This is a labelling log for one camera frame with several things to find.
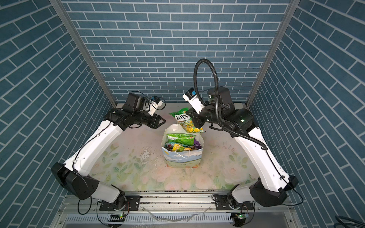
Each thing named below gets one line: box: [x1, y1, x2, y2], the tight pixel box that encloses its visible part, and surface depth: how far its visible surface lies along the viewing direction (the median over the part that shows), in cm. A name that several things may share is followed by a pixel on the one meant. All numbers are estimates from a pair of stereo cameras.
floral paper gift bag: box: [161, 123, 204, 169], surface depth 76 cm
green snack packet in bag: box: [166, 133, 196, 146], surface depth 81 cm
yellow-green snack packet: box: [171, 143, 193, 152], surface depth 71 cm
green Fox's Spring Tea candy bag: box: [168, 107, 206, 133], surface depth 66 cm
